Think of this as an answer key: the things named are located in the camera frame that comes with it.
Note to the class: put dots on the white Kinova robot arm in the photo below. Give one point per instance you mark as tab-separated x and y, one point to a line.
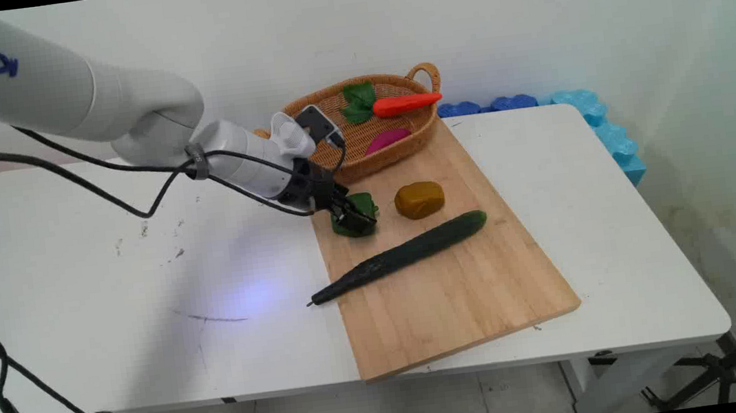
49	83

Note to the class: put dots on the brown toy potato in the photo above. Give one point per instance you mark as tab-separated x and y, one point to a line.
419	200

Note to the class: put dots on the black tripod stand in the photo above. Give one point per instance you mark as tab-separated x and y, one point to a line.
726	365

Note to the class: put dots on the orange toy carrot with leaves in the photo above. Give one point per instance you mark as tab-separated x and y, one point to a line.
405	104

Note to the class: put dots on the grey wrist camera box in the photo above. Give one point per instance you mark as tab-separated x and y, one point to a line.
320	126

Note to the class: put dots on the green toy pepper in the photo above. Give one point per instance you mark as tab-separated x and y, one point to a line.
363	201

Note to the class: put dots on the wooden cutting board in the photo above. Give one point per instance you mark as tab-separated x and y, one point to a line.
447	294

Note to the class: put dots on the dark green cucumber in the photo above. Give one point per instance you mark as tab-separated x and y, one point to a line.
408	252

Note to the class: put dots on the white table leg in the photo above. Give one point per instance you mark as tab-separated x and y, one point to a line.
617	386

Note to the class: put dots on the woven wicker basket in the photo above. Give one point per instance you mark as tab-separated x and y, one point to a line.
415	133

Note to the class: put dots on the magenta toy vegetable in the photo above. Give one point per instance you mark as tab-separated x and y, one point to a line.
388	140

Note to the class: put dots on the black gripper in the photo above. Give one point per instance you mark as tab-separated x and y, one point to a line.
307	184

